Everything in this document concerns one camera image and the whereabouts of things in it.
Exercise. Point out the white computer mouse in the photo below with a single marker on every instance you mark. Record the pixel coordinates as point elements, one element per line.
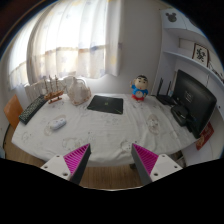
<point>56,124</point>

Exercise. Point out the white floral tablecloth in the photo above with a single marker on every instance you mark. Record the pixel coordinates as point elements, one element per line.
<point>149,124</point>

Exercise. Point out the cartoon boy figurine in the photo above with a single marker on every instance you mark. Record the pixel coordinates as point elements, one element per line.
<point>139,88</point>

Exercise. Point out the sheer white curtain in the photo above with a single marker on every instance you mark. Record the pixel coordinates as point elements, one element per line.
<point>69,37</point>

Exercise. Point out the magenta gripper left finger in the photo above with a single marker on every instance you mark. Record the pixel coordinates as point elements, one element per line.
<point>70,166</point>

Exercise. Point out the black computer monitor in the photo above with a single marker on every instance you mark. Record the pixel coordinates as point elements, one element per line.
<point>194,103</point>

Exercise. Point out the wooden model sailing ship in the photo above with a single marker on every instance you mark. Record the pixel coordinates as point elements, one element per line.
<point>53,93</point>

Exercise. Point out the black keyboard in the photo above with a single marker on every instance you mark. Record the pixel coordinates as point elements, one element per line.
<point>31,110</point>

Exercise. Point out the white wall shelf unit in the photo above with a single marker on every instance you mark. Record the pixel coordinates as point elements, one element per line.
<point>184,47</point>

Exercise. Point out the red paper packet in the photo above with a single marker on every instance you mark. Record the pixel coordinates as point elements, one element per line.
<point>205,136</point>

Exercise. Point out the black wifi router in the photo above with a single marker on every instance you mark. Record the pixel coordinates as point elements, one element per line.
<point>164,99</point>

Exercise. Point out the black mouse pad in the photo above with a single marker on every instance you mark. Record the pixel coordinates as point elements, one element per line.
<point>106,104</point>

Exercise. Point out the framed picture on shelf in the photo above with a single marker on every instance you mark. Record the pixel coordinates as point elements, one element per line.
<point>201,54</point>

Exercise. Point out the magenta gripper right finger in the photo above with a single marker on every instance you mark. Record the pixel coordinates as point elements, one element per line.
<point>152,167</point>

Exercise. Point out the orange wooden chair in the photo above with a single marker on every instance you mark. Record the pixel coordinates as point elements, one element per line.
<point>12,111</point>

